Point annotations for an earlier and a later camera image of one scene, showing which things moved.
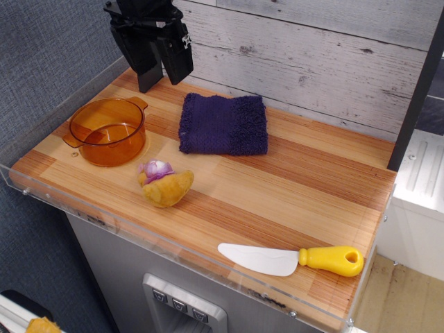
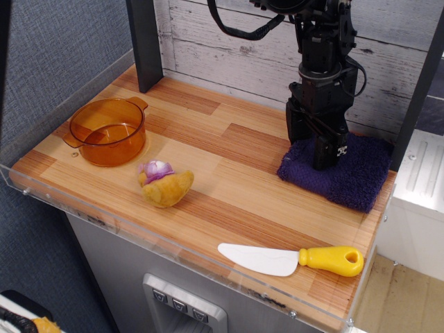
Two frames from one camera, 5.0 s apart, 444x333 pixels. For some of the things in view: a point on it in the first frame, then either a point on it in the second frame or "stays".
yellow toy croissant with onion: [161, 186] stays
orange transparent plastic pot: [109, 132] stays
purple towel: [223, 125] → [359, 182]
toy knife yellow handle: [344, 261] stays
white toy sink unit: [413, 232] stays
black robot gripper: [145, 28] → [325, 93]
